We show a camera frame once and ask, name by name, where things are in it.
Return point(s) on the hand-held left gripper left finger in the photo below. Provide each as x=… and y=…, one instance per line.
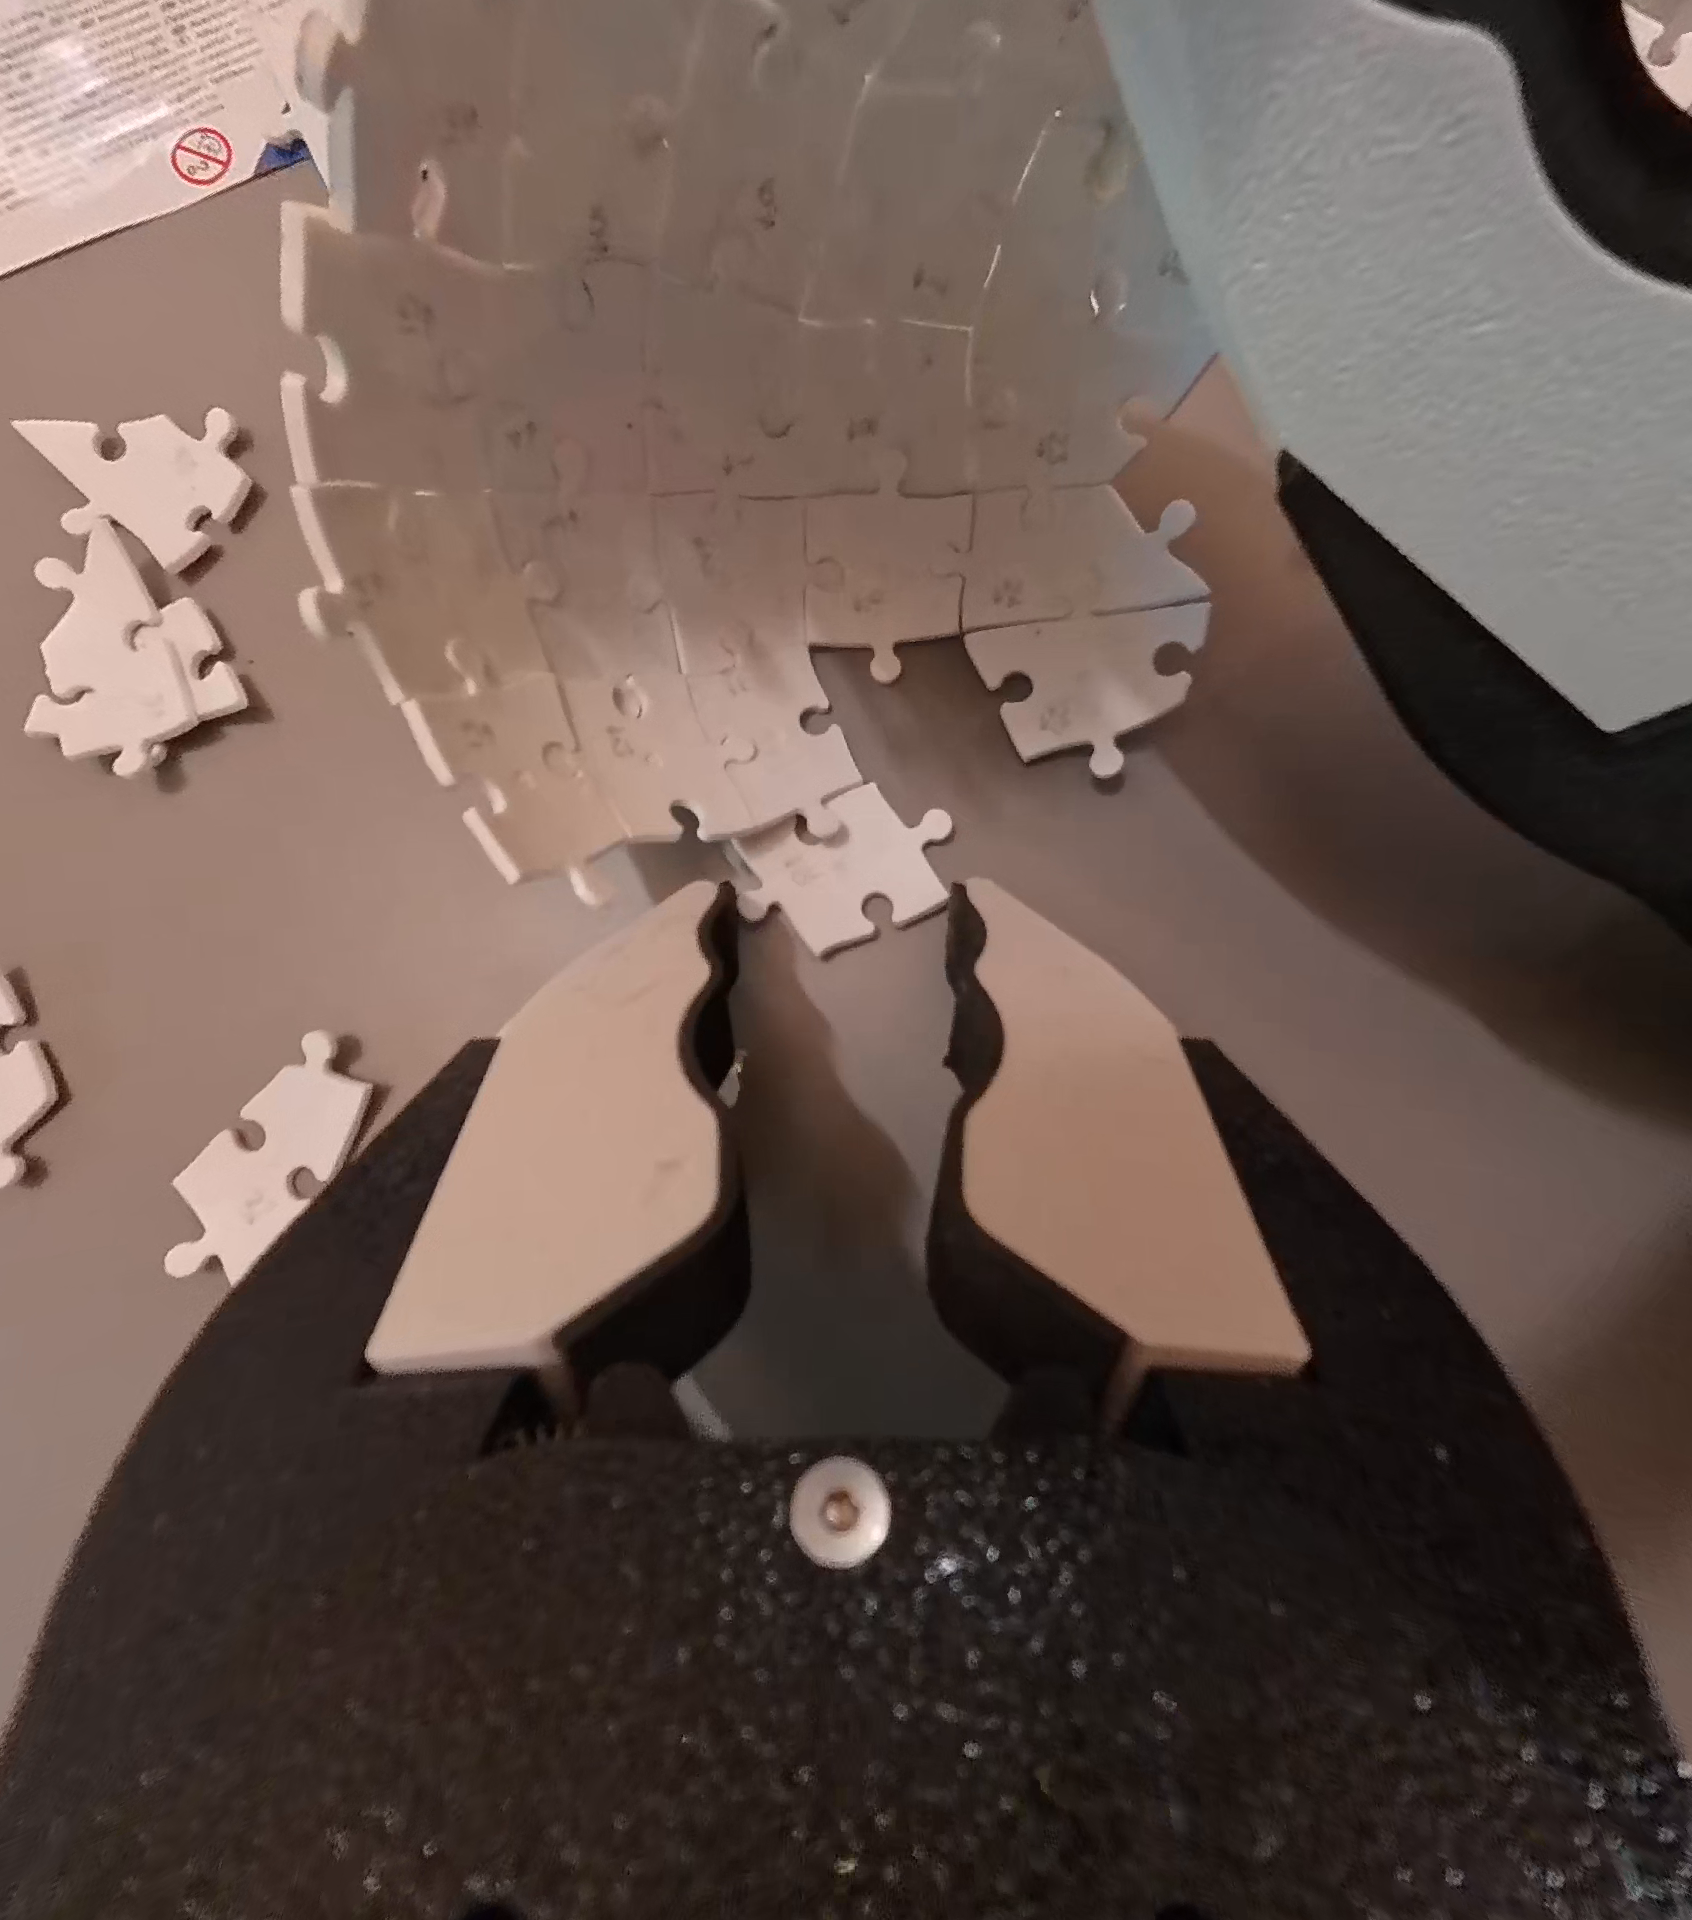
x=560, y=1185

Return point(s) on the white instruction leaflet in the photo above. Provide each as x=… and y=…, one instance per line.
x=6, y=121

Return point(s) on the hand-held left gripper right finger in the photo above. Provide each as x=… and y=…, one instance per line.
x=1130, y=1200

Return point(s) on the partly built puzzle ball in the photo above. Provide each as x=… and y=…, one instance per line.
x=726, y=391

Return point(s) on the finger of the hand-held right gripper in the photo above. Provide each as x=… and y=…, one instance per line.
x=1460, y=450

